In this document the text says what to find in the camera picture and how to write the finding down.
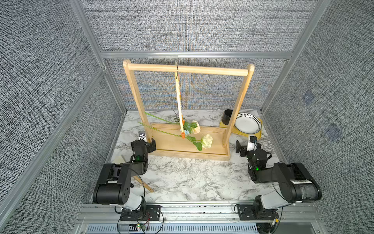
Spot white rose with stem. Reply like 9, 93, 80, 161
138, 122, 213, 151

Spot peach rose with stem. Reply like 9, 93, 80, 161
145, 113, 201, 135

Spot yellow plastic clip hanger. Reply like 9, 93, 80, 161
174, 61, 184, 133

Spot green leafy sprig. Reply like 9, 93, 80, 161
171, 108, 180, 123

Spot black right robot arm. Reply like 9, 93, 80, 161
236, 136, 322, 213

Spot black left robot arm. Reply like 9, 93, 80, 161
93, 139, 156, 211

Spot yellow tray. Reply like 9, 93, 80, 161
219, 121, 262, 139

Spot white patterned plate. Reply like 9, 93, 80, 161
235, 113, 262, 134

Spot black cup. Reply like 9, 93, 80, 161
222, 109, 233, 125

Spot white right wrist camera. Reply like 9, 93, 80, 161
246, 135, 258, 152

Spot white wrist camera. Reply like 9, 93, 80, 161
246, 135, 258, 152
138, 130, 147, 142

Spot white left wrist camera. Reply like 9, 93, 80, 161
138, 130, 147, 142

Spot wooden hanging rack frame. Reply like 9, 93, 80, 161
123, 60, 255, 161

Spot wooden handled spatula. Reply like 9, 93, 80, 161
112, 154, 154, 193

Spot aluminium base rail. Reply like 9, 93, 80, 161
73, 201, 328, 234

